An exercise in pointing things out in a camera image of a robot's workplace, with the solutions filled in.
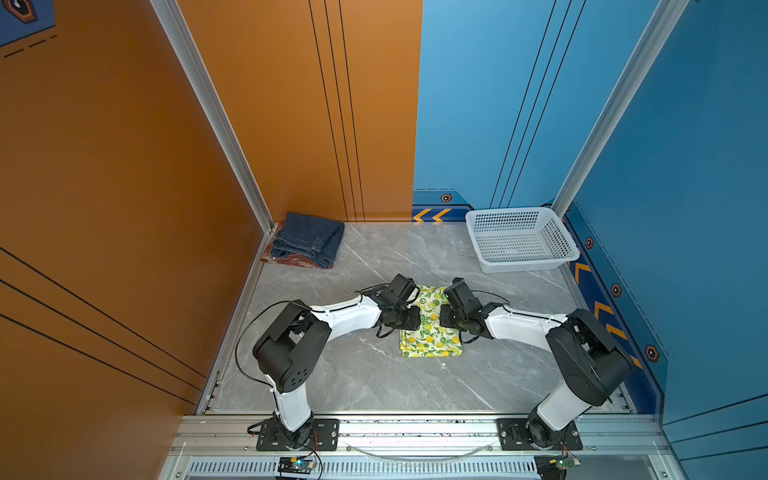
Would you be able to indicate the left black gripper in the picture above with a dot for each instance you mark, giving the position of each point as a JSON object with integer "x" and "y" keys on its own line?
{"x": 414, "y": 321}

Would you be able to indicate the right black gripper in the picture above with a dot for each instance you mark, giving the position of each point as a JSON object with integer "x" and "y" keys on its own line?
{"x": 444, "y": 309}

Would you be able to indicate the lemon print skirt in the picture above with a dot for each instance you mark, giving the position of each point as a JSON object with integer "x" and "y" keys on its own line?
{"x": 430, "y": 339}

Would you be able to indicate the white plastic laundry basket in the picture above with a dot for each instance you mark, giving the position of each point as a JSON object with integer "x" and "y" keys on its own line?
{"x": 520, "y": 239}

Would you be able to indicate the dark blue denim skirt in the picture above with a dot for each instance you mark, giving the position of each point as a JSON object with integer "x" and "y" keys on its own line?
{"x": 314, "y": 238}

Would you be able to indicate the red plaid skirt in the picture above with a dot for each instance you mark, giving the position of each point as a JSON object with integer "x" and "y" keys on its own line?
{"x": 295, "y": 260}

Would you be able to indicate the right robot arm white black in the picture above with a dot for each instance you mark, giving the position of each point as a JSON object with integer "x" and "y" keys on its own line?
{"x": 592, "y": 363}

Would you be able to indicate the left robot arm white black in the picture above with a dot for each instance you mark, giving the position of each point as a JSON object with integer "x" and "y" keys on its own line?
{"x": 289, "y": 349}

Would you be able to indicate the right green circuit board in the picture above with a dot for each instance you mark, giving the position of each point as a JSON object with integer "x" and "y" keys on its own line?
{"x": 551, "y": 468}

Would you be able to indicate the green circuit board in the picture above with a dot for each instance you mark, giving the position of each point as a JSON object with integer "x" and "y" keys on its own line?
{"x": 296, "y": 467}
{"x": 551, "y": 468}

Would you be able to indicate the left green circuit board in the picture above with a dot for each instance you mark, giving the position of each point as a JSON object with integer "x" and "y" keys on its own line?
{"x": 296, "y": 467}

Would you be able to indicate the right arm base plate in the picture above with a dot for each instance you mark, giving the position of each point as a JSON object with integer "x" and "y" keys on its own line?
{"x": 518, "y": 434}

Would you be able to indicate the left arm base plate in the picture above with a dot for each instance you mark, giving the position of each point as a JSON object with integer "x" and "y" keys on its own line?
{"x": 316, "y": 434}

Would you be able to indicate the aluminium front rail frame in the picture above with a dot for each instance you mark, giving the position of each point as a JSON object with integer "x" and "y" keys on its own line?
{"x": 421, "y": 446}

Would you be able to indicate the right aluminium corner post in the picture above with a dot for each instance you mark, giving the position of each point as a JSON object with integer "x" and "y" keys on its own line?
{"x": 652, "y": 40}

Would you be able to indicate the aluminium corner post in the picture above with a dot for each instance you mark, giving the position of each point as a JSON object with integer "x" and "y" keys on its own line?
{"x": 652, "y": 40}
{"x": 178, "y": 33}

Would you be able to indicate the left aluminium corner post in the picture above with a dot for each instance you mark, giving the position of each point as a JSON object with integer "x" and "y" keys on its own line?
{"x": 178, "y": 33}

